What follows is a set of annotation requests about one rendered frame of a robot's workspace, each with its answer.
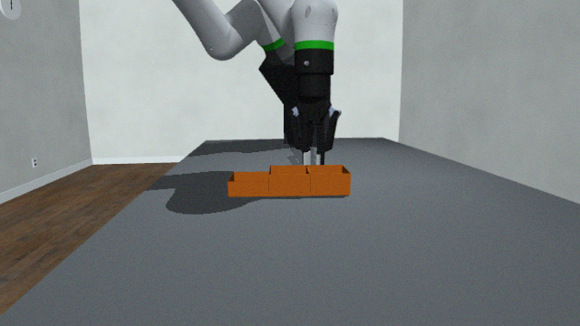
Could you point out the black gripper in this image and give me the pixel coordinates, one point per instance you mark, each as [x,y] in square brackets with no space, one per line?
[313,104]

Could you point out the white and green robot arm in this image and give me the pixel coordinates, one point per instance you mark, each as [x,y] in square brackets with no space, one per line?
[308,26]

